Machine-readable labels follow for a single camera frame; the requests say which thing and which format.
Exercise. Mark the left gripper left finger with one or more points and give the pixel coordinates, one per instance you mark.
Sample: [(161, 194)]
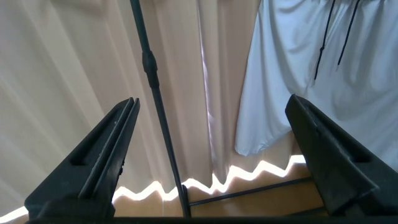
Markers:
[(77, 180)]

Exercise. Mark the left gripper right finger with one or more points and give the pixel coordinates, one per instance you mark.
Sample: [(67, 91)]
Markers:
[(342, 174)]

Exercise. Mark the pale grey shorts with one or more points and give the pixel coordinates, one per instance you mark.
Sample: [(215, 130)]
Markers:
[(295, 62)]

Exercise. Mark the black clothes rack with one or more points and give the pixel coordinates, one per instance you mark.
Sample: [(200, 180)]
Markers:
[(150, 65)]

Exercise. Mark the beige curtain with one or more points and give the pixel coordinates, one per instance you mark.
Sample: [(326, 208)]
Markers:
[(77, 62)]

